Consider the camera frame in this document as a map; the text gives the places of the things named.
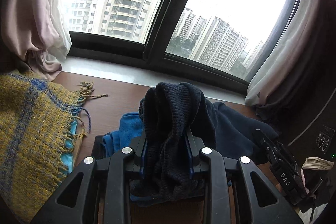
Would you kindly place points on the person's right hand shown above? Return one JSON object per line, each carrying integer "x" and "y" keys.
{"x": 279, "y": 188}

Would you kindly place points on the black window frame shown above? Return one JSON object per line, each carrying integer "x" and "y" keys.
{"x": 218, "y": 42}

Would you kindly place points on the folded blue garment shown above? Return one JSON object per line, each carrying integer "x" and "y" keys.
{"x": 131, "y": 126}

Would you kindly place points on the right dark curtain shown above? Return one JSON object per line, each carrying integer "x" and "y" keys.
{"x": 282, "y": 99}

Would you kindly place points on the yellow plaid fringed blanket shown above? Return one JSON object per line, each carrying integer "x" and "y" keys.
{"x": 38, "y": 128}

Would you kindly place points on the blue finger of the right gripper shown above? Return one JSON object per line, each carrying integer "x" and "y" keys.
{"x": 265, "y": 142}

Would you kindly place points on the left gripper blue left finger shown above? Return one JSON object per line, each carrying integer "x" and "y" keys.
{"x": 135, "y": 159}

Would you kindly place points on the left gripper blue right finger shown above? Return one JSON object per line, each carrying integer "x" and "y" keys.
{"x": 196, "y": 165}

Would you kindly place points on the white sheer curtain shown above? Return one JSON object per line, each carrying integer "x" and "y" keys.
{"x": 285, "y": 54}

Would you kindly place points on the left pink curtain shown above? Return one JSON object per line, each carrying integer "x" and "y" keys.
{"x": 35, "y": 32}

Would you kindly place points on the folded black garment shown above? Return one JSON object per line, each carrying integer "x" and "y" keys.
{"x": 101, "y": 148}

